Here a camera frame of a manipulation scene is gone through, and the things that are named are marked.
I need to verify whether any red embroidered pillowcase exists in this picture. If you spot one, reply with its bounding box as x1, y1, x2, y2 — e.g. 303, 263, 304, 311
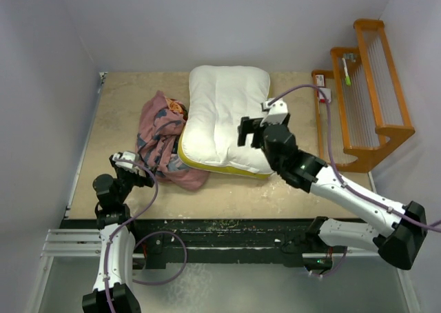
136, 91, 209, 191

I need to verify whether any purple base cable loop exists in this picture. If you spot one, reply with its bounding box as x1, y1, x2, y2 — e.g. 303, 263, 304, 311
130, 230, 189, 286

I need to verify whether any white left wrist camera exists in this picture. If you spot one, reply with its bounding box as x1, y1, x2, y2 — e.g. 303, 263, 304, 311
110, 151, 141, 174

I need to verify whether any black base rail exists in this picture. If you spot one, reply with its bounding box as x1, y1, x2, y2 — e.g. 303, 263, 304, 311
60, 218, 345, 269

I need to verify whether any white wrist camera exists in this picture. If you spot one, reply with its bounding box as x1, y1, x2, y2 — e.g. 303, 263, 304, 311
260, 98, 290, 127
110, 151, 141, 174

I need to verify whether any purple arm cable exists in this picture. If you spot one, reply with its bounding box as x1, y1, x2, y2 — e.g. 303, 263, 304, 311
103, 159, 159, 313
268, 84, 441, 233

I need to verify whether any white yellow-edged pillow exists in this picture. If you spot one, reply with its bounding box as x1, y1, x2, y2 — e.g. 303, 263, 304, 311
178, 65, 272, 179

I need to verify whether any white green pen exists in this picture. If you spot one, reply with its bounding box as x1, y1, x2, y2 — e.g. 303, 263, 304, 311
342, 57, 351, 86

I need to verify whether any wooden tiered rack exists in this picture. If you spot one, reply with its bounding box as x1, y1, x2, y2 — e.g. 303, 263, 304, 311
311, 19, 416, 173

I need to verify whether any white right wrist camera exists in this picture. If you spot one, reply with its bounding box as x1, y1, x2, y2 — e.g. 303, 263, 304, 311
260, 98, 290, 127

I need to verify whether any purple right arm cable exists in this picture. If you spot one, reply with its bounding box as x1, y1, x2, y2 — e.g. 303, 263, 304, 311
268, 84, 441, 233

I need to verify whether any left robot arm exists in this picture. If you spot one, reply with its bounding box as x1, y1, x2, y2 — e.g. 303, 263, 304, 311
82, 167, 158, 312

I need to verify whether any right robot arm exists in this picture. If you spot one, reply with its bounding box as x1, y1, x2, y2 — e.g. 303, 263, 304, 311
238, 117, 427, 270

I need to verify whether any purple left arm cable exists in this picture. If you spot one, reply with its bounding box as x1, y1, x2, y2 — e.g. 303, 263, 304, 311
103, 159, 159, 313

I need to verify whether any grey clip on rack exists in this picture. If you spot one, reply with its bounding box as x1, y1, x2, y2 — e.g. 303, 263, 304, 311
342, 52, 357, 63

